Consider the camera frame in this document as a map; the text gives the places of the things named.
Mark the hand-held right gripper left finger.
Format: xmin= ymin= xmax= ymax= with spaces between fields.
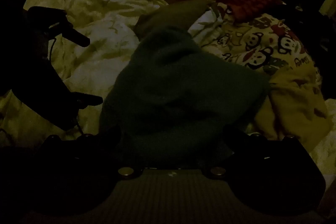
xmin=49 ymin=126 xmax=138 ymax=178

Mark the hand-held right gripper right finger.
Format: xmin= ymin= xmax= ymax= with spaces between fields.
xmin=207 ymin=126 xmax=290 ymax=178

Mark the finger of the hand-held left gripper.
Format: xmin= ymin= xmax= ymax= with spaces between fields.
xmin=69 ymin=92 xmax=104 ymax=110
xmin=28 ymin=6 xmax=90 ymax=47

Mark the dark green garment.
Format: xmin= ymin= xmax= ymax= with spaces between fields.
xmin=99 ymin=27 xmax=271 ymax=170

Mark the white leaf print duvet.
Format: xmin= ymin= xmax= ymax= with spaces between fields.
xmin=0 ymin=0 xmax=336 ymax=174

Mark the yellow monkey print blanket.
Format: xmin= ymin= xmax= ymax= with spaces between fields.
xmin=147 ymin=0 xmax=334 ymax=153

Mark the olive green garment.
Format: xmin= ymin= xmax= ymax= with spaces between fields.
xmin=134 ymin=0 xmax=212 ymax=39

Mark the black cable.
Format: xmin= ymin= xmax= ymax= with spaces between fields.
xmin=47 ymin=36 xmax=57 ymax=62

